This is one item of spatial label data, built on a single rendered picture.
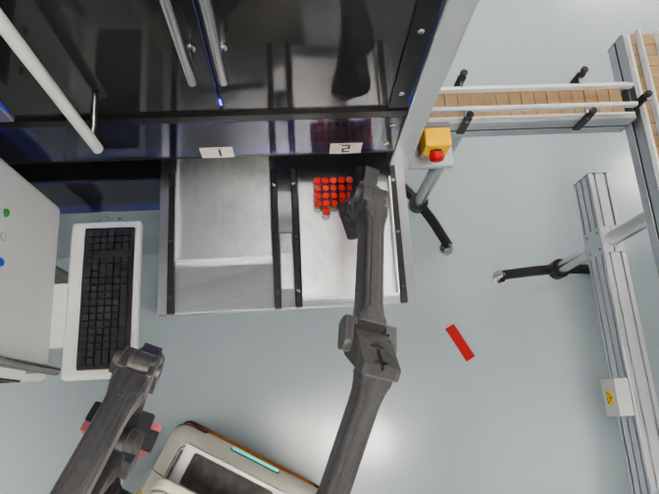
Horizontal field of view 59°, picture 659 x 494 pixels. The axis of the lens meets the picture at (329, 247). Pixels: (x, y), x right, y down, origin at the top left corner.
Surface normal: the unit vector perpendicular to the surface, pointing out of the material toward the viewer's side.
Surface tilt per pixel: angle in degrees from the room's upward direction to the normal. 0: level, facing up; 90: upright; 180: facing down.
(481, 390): 0
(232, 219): 0
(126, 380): 41
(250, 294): 0
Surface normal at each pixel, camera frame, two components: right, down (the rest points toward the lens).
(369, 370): 0.25, 0.14
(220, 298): 0.04, -0.28
